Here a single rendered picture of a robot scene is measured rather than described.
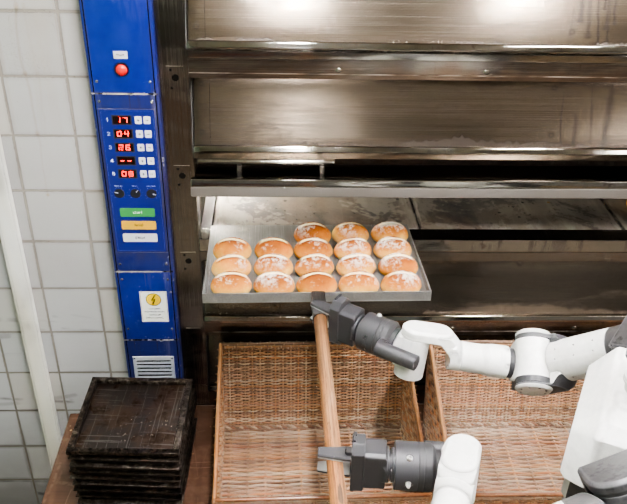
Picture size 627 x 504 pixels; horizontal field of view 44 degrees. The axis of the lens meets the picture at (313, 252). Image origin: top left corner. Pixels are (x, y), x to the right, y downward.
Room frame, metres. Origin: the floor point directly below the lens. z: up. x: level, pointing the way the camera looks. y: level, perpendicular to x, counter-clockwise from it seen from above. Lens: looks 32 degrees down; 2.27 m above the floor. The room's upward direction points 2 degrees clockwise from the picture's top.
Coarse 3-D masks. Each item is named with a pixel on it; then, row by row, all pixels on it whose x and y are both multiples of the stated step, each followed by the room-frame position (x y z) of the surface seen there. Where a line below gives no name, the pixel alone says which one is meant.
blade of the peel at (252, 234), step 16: (256, 240) 1.79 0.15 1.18; (288, 240) 1.79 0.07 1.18; (368, 240) 1.80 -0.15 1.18; (208, 256) 1.68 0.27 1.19; (256, 256) 1.71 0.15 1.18; (416, 256) 1.72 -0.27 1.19; (208, 272) 1.63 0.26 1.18; (336, 272) 1.64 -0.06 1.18; (416, 272) 1.65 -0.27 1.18; (208, 288) 1.56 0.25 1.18
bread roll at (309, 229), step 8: (304, 224) 1.79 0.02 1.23; (312, 224) 1.79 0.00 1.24; (320, 224) 1.79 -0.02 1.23; (296, 232) 1.78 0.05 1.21; (304, 232) 1.77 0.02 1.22; (312, 232) 1.77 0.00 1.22; (320, 232) 1.77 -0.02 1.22; (328, 232) 1.78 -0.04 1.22; (296, 240) 1.78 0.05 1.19; (328, 240) 1.78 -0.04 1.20
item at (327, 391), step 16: (320, 320) 1.40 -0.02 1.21; (320, 336) 1.35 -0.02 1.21; (320, 352) 1.29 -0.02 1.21; (320, 368) 1.24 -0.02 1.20; (320, 384) 1.20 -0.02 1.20; (336, 416) 1.11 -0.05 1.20; (336, 432) 1.06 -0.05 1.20; (336, 464) 0.98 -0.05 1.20; (336, 480) 0.94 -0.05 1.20; (336, 496) 0.91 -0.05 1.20
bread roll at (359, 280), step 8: (352, 272) 1.57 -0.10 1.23; (360, 272) 1.57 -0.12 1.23; (368, 272) 1.57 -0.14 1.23; (344, 280) 1.55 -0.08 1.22; (352, 280) 1.55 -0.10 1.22; (360, 280) 1.54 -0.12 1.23; (368, 280) 1.55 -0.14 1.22; (376, 280) 1.56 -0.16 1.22; (344, 288) 1.54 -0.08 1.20; (352, 288) 1.54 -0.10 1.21; (360, 288) 1.53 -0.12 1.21; (368, 288) 1.54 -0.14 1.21; (376, 288) 1.55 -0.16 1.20
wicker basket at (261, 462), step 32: (224, 352) 1.75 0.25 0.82; (256, 352) 1.75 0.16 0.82; (288, 352) 1.76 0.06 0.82; (352, 352) 1.77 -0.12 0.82; (224, 384) 1.72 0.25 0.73; (256, 384) 1.72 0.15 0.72; (288, 384) 1.73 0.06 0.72; (384, 384) 1.75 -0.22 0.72; (224, 416) 1.69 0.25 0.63; (256, 416) 1.70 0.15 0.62; (320, 416) 1.71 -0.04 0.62; (352, 416) 1.71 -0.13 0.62; (384, 416) 1.72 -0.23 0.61; (416, 416) 1.54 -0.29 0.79; (224, 448) 1.60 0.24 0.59; (256, 448) 1.60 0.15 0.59; (288, 448) 1.61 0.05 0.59; (224, 480) 1.48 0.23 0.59; (256, 480) 1.48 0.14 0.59; (288, 480) 1.49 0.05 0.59; (320, 480) 1.49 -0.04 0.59
